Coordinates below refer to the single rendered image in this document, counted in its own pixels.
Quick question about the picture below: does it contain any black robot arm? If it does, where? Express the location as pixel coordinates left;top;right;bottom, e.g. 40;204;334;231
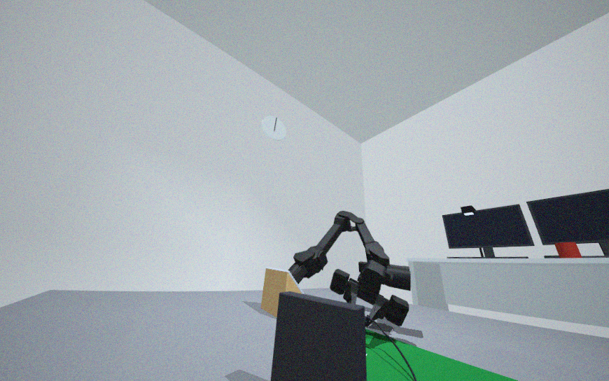
288;211;411;291

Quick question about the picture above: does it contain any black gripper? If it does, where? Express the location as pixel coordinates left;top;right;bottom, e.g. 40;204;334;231
330;269;409;326

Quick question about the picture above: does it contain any green circuit board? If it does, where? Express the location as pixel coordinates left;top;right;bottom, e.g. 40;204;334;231
365;329;518;381

